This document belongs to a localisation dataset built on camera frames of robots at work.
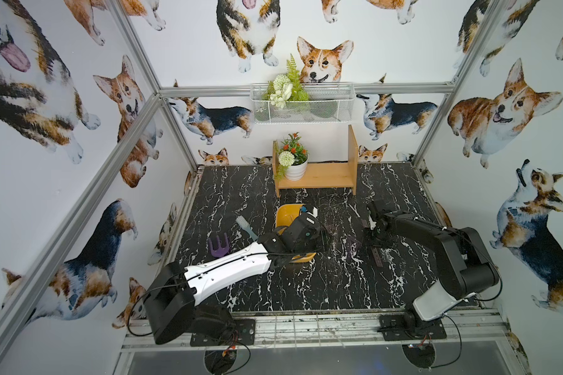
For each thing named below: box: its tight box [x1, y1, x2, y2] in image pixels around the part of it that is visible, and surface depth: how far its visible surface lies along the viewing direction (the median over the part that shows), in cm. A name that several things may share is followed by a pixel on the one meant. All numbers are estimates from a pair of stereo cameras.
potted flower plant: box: [273, 132, 310, 182], surface depth 99 cm
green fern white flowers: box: [261, 53, 309, 109], surface depth 82 cm
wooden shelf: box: [272, 124, 359, 198], surface depth 109 cm
